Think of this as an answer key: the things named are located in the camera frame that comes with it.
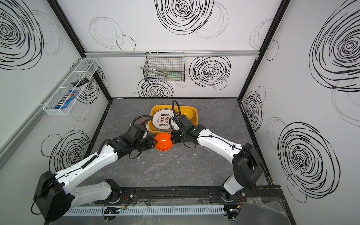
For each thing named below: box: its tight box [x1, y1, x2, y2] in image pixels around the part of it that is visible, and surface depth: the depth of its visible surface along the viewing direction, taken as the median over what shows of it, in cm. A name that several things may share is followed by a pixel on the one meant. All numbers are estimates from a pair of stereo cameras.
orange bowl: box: [154, 132, 173, 152], surface depth 82 cm
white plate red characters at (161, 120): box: [151, 108, 180, 131], surface depth 104 cm
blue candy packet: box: [54, 90, 78, 109], surface depth 72 cm
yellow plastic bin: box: [147, 105, 198, 135], surface depth 104 cm
